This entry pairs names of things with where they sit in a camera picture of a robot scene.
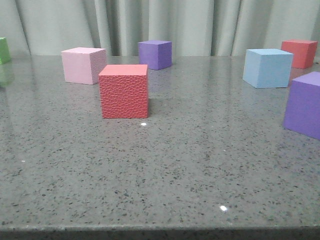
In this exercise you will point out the pink foam cube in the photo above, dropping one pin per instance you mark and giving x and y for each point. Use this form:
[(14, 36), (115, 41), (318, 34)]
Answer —
[(82, 65)]

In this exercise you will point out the red foam cube far right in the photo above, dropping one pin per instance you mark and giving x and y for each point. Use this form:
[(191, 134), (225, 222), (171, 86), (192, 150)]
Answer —
[(303, 51)]

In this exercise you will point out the purple foam cube near right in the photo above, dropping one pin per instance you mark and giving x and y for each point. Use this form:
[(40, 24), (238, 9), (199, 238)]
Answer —
[(302, 113)]

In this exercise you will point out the purple foam cube far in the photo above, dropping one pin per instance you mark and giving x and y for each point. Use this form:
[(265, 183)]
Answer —
[(156, 54)]

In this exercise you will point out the light blue foam cube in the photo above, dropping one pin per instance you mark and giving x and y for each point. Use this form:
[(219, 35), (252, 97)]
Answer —
[(267, 68)]

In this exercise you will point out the green foam cube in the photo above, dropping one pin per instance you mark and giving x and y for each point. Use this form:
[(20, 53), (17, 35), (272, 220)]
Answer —
[(4, 51)]

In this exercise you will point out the purple foam cube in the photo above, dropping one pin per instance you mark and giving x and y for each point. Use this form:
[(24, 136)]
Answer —
[(302, 113), (156, 54)]

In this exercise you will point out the grey-green curtain backdrop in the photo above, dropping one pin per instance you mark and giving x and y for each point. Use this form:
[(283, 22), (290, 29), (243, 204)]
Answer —
[(195, 27)]

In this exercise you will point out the red textured foam cube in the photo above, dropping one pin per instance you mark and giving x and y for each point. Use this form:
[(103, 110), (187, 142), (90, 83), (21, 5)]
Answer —
[(124, 91)]

